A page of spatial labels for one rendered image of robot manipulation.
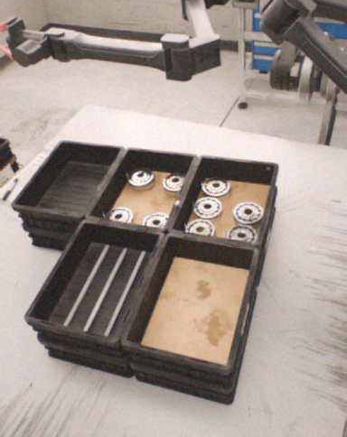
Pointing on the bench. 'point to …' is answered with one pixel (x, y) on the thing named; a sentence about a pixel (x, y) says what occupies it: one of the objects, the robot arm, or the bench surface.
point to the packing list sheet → (23, 177)
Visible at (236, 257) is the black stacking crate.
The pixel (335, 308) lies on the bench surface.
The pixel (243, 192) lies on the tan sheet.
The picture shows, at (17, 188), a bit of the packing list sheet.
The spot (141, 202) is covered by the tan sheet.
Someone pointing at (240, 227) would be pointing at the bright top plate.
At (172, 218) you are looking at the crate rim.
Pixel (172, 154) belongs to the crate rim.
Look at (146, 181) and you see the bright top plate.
